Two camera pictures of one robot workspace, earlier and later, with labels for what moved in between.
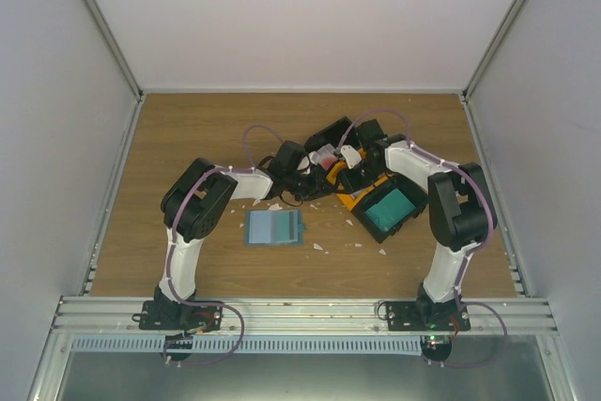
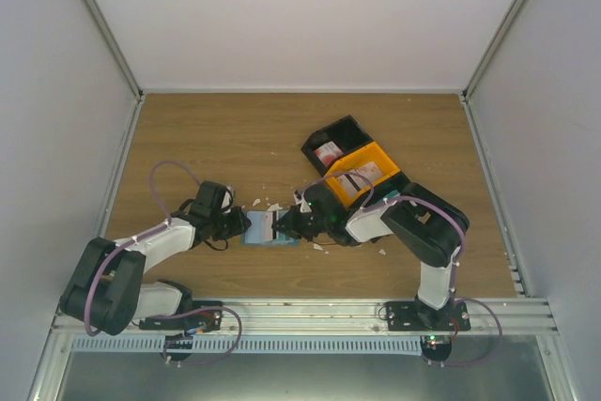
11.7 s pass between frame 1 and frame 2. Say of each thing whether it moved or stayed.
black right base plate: stayed
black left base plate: stayed
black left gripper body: moved
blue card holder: stayed
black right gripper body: moved
